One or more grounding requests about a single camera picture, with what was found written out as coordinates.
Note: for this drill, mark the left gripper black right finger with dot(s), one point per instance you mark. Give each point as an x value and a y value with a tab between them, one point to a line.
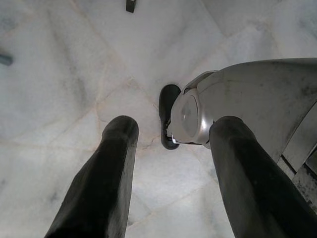
252	193

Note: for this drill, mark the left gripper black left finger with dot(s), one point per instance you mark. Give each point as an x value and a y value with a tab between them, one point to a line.
99	198

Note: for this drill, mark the robot black left foot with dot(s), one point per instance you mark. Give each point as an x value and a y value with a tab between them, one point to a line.
167	99

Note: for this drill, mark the silver metal clothes rack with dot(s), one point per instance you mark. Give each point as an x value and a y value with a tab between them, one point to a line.
130	6

